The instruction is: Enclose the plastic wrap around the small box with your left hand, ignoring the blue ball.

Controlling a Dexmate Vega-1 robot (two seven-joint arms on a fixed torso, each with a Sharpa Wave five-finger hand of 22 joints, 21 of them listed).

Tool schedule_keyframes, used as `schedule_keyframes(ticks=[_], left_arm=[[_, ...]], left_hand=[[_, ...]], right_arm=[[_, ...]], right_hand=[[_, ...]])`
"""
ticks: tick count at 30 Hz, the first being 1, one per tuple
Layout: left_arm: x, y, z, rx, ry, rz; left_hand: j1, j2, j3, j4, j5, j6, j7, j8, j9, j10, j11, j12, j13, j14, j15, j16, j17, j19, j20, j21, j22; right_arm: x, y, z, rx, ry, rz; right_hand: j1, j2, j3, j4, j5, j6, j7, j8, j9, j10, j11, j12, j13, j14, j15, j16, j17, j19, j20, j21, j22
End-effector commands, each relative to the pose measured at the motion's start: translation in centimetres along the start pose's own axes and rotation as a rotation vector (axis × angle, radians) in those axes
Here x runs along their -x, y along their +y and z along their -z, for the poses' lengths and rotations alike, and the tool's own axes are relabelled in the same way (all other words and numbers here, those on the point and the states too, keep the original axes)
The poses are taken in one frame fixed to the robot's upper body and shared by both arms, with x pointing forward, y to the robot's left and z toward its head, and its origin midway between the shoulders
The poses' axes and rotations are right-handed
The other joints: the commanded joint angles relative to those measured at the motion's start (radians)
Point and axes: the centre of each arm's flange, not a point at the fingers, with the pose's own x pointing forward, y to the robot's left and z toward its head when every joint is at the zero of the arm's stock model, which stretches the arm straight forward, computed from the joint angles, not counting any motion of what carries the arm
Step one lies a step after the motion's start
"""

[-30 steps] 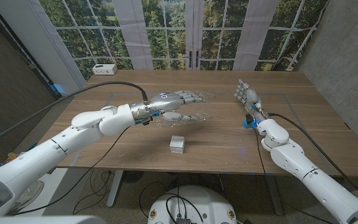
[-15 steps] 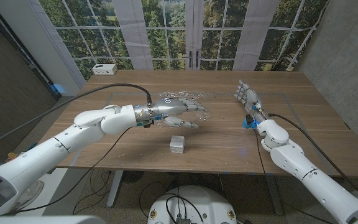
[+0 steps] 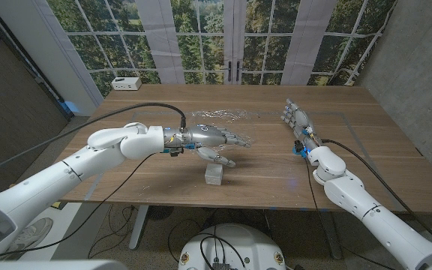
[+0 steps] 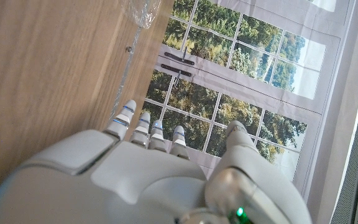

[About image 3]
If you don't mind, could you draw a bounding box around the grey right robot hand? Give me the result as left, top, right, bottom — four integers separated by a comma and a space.
280, 97, 323, 152

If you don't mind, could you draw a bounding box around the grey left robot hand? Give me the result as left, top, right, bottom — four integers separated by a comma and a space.
163, 123, 253, 169

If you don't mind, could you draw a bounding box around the clear plastic wrap sheet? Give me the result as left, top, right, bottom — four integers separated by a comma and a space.
189, 108, 257, 155

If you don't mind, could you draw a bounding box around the small white box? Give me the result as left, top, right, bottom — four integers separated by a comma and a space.
204, 163, 224, 186

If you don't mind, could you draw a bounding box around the printed forest window backdrop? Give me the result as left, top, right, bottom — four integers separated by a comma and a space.
45, 0, 399, 99

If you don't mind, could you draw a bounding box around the dark round floor object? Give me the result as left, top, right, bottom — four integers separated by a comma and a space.
146, 205, 175, 221

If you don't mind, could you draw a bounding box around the white power strip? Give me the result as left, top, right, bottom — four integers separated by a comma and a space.
111, 76, 143, 92

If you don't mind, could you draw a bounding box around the grey table leg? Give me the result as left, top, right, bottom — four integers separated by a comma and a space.
128, 205, 150, 251
319, 211, 344, 260

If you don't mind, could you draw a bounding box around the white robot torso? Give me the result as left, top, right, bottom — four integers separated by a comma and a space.
178, 223, 287, 270

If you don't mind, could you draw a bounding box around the blue tape piece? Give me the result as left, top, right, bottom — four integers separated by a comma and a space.
60, 100, 81, 114

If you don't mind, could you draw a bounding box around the white printed floor mat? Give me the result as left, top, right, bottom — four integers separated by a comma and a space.
13, 202, 113, 260

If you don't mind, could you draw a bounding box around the grey white sneaker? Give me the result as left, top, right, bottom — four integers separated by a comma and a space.
7, 217, 54, 257

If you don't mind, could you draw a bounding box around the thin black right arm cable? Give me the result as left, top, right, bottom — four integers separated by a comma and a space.
304, 159, 398, 270

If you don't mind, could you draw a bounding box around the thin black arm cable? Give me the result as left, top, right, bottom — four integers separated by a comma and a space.
304, 159, 398, 270
0, 152, 155, 262

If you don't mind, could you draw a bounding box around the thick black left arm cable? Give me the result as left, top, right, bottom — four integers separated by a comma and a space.
0, 102, 187, 179

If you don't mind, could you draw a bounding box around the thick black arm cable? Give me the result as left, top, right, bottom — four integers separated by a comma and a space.
0, 102, 187, 179
320, 139, 432, 252

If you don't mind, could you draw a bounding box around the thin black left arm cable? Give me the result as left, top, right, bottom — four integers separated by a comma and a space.
0, 152, 155, 262

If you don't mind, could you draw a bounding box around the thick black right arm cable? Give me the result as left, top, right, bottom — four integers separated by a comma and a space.
320, 139, 432, 252

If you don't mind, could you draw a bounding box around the black torso cable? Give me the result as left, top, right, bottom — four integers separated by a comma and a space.
166, 218, 248, 270

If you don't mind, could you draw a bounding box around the black floor cable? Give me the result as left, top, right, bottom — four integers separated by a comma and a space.
87, 204, 144, 260

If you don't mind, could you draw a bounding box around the dark wall rail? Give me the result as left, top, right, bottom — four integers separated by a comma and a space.
0, 0, 73, 123

